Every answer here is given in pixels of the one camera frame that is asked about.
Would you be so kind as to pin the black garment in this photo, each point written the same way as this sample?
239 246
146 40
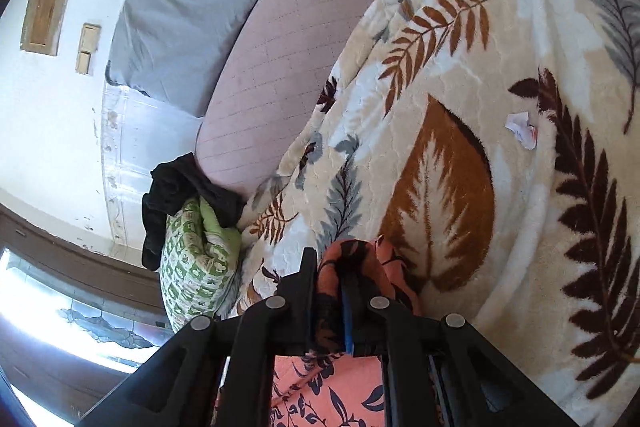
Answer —
175 187

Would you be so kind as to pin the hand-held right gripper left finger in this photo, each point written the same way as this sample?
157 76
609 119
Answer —
300 287

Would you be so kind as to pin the brown door with stained glass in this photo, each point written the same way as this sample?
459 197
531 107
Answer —
75 237

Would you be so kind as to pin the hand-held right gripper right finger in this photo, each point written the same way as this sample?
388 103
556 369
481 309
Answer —
348 327

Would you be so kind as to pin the pink quilted cushion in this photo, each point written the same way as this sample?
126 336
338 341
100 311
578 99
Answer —
290 57

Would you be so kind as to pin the leaf print blanket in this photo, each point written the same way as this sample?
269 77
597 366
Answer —
500 32

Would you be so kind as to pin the beige light switch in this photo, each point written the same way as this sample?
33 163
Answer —
90 37
84 63

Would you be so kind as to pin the crumpled paper scrap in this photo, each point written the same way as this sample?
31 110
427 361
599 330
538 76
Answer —
520 127

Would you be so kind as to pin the framed wall plaque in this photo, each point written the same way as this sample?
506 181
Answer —
45 9

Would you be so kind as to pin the green checkered pillow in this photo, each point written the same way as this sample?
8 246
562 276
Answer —
195 257

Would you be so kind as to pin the orange floral pants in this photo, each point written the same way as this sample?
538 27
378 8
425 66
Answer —
330 397

